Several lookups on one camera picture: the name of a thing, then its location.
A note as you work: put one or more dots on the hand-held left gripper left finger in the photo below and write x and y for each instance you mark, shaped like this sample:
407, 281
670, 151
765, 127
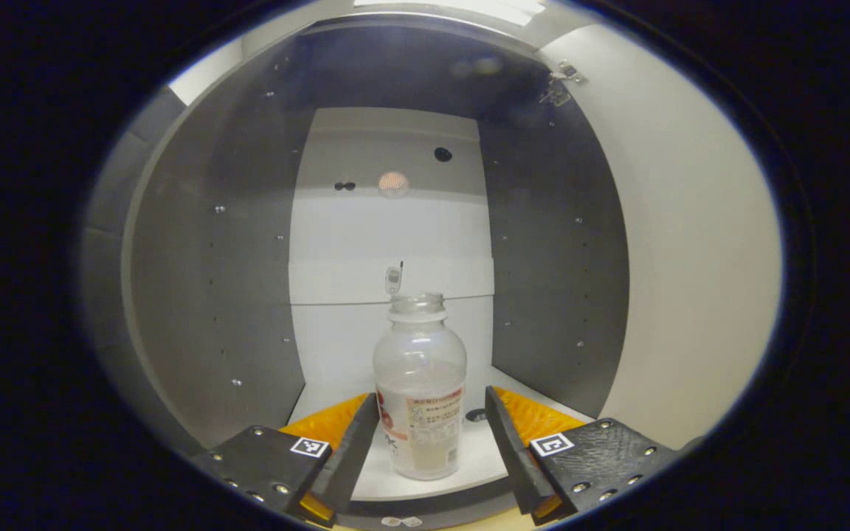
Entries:
347, 457

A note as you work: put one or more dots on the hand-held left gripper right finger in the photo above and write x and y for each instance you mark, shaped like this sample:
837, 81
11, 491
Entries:
517, 457

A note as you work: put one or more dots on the clear plastic bottle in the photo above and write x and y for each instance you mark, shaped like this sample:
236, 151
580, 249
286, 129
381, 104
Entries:
419, 369

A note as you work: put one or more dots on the dark grey cabinet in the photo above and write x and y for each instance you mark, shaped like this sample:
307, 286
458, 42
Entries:
211, 295

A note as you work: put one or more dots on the white cabinet shelf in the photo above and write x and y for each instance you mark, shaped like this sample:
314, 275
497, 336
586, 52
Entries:
480, 461

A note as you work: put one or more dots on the metal door hinge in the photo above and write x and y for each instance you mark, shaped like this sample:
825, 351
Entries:
564, 74

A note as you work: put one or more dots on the ceiling light panel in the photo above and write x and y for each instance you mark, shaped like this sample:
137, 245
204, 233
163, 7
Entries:
454, 9

